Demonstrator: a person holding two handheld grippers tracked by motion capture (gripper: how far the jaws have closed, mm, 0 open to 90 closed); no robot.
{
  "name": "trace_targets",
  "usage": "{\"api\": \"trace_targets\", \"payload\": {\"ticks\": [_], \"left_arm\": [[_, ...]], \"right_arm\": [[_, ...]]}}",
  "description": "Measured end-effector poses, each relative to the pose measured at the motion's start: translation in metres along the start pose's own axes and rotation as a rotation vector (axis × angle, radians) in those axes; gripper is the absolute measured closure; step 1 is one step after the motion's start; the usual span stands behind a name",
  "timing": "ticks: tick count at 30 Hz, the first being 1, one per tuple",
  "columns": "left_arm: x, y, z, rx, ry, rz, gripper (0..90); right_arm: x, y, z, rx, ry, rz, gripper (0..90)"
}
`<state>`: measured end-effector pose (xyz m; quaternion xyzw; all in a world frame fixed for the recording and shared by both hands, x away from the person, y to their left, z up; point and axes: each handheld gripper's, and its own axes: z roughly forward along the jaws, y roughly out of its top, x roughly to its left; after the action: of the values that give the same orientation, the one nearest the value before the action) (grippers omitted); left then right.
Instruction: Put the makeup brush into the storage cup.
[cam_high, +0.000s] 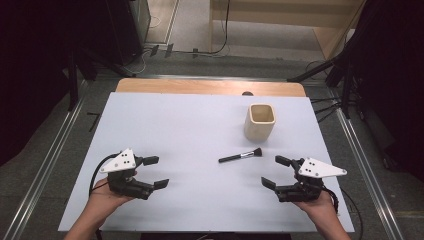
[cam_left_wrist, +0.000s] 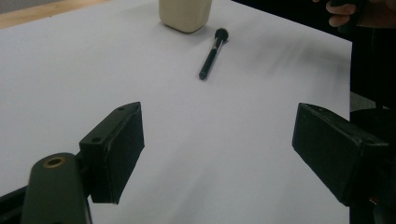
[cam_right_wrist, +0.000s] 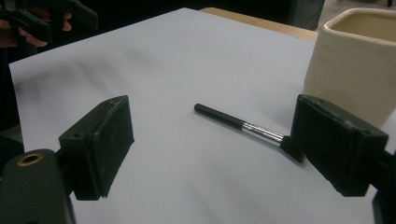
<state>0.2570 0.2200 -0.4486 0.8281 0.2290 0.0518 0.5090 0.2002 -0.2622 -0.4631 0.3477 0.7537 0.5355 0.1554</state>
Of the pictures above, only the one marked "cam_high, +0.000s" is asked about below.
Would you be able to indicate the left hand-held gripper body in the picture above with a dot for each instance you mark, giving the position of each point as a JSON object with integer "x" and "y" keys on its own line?
{"x": 128, "y": 186}

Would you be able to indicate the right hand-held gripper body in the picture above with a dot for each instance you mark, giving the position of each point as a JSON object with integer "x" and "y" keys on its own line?
{"x": 303, "y": 193}

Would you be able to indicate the beige square cup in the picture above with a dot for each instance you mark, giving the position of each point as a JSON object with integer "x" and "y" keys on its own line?
{"x": 256, "y": 131}

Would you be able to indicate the black makeup brush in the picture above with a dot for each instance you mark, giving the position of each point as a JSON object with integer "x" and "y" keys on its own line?
{"x": 233, "y": 158}

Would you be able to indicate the person's right hand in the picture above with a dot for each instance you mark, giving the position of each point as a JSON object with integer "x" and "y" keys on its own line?
{"x": 318, "y": 208}

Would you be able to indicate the person's left hand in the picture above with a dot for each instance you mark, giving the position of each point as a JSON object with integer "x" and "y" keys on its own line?
{"x": 100, "y": 200}

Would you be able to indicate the white table mat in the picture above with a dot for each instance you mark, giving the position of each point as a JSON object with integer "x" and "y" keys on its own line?
{"x": 186, "y": 133}

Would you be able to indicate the wooden table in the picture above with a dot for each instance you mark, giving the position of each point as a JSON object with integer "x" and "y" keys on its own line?
{"x": 200, "y": 87}

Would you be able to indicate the black metal stand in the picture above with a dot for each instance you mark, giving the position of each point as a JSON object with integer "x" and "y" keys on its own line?
{"x": 346, "y": 86}
{"x": 72, "y": 83}

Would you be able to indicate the black cabinet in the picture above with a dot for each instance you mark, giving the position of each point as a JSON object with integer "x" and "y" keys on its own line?
{"x": 126, "y": 30}

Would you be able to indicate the black curtain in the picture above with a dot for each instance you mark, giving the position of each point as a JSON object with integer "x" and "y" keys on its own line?
{"x": 30, "y": 66}
{"x": 393, "y": 83}

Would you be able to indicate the light wooden furniture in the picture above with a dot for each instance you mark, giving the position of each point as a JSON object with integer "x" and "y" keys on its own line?
{"x": 283, "y": 13}

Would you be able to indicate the aluminium floor rail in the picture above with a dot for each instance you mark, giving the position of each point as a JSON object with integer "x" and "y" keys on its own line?
{"x": 50, "y": 160}
{"x": 363, "y": 160}

